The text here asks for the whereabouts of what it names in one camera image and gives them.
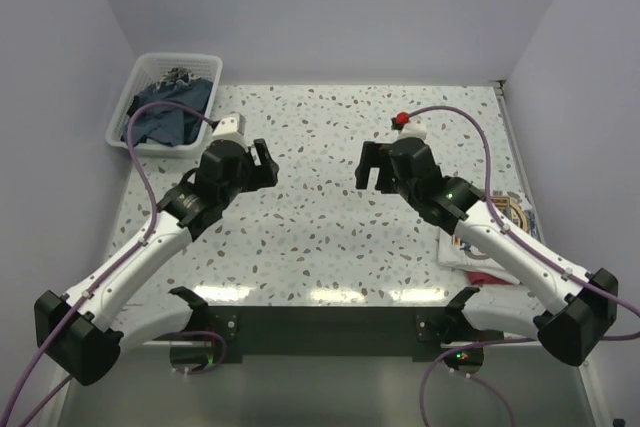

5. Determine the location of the folded red shirt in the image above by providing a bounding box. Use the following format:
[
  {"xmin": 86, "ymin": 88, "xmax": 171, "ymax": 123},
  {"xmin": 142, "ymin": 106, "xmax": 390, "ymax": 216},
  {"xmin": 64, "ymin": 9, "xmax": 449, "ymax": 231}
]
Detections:
[{"xmin": 466, "ymin": 270, "xmax": 520, "ymax": 286}]

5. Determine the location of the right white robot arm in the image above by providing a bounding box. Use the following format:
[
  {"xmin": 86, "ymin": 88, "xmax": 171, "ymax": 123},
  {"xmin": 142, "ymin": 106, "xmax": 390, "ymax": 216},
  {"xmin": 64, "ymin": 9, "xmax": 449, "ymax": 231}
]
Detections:
[{"xmin": 355, "ymin": 137, "xmax": 619, "ymax": 366}]

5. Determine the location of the white plastic laundry basket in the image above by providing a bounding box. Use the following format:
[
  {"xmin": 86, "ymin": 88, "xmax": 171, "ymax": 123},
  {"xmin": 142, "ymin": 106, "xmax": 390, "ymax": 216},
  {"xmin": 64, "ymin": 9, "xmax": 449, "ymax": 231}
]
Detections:
[{"xmin": 106, "ymin": 53, "xmax": 223, "ymax": 158}]

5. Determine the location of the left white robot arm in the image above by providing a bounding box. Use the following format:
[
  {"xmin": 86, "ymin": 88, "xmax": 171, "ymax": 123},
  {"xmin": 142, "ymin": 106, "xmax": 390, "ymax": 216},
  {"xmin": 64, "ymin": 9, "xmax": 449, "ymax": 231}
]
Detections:
[{"xmin": 34, "ymin": 139, "xmax": 279, "ymax": 386}]

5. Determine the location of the folded white printed shirt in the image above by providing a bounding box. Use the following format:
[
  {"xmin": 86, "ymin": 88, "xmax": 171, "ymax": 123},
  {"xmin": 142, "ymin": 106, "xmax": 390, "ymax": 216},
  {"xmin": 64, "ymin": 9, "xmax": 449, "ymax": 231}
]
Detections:
[{"xmin": 437, "ymin": 191, "xmax": 544, "ymax": 271}]

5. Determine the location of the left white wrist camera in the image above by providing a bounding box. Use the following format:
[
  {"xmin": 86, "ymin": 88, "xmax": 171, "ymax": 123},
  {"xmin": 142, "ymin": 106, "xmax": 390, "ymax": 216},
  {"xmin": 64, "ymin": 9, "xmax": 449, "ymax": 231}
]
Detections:
[{"xmin": 212, "ymin": 112, "xmax": 246, "ymax": 144}]

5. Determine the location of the blue tank top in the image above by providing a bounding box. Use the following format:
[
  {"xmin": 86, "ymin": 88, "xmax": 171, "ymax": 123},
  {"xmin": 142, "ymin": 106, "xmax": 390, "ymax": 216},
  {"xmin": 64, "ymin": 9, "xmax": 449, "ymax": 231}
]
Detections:
[{"xmin": 127, "ymin": 67, "xmax": 213, "ymax": 147}]

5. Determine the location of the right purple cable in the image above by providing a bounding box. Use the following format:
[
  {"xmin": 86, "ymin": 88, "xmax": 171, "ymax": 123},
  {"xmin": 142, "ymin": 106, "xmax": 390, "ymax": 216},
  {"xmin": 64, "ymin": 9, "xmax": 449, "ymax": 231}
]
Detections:
[{"xmin": 394, "ymin": 105, "xmax": 640, "ymax": 427}]

